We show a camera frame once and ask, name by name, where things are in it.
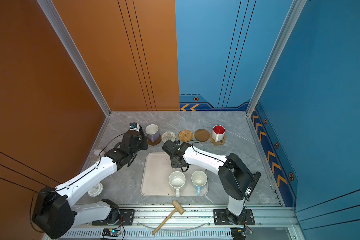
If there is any rattan round coaster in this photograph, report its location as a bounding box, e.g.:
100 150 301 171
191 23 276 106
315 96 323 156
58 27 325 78
178 130 194 142

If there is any white speckled mug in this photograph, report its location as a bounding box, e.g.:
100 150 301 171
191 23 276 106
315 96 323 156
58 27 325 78
169 171 186 198

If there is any purple mug white inside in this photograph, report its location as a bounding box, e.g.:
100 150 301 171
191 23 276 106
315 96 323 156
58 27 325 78
146 124 160 142

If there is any dark wooden round coaster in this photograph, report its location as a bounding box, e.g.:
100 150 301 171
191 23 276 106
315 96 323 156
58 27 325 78
195 129 210 142

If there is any light blue mug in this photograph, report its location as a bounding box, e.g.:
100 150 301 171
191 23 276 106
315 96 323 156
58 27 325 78
191 171 208 196

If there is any white mug red inside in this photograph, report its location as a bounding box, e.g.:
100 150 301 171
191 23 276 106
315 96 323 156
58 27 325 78
211 125 226 143

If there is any black mug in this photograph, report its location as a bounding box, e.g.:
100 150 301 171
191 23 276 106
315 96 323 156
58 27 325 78
139 126 146 138

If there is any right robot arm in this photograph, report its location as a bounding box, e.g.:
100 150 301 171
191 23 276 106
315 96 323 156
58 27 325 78
162 140 261 225

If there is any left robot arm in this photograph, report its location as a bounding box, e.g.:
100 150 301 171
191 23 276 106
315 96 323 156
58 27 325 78
31 123 148 240

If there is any multicolour woven coaster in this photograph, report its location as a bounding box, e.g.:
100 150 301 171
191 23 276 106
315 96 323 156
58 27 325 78
162 131 176 143

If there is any brown worn round coaster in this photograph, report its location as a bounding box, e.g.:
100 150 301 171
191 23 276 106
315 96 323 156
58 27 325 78
148 135 162 146

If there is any paw shaped cork coaster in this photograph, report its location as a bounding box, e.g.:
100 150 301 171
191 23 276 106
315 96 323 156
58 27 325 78
210 136 227 146

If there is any beige serving tray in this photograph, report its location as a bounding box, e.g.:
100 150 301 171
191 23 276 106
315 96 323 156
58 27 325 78
141 153 207 197

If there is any wooden mallet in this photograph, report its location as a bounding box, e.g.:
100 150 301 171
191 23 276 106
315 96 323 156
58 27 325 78
152 200 185 236

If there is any left green circuit board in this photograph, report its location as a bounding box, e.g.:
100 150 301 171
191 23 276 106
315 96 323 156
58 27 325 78
102 228 123 240

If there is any green circuit board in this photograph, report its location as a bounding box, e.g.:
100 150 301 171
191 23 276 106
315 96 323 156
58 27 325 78
102 228 123 240
231 228 253 240

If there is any black handheld device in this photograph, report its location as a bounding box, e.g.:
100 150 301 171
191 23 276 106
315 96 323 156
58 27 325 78
245 172 261 201

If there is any right green circuit board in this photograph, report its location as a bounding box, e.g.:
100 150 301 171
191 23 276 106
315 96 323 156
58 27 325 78
231 228 253 240

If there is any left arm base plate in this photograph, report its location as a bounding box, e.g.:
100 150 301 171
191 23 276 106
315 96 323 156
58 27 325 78
92 209 135 226

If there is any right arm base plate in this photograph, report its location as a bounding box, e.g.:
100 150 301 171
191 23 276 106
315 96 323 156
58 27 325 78
213 209 255 226

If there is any aluminium front rail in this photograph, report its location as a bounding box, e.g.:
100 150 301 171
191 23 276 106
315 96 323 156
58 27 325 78
61 205 305 240

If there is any left aluminium frame post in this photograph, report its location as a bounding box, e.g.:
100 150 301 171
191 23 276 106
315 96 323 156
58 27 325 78
37 0 111 117

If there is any aluminium frame post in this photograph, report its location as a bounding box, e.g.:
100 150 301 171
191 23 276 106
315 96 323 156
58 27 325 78
246 0 307 117
37 0 111 117

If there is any right aluminium frame post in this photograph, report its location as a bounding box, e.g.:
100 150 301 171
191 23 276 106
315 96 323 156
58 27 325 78
246 0 307 117

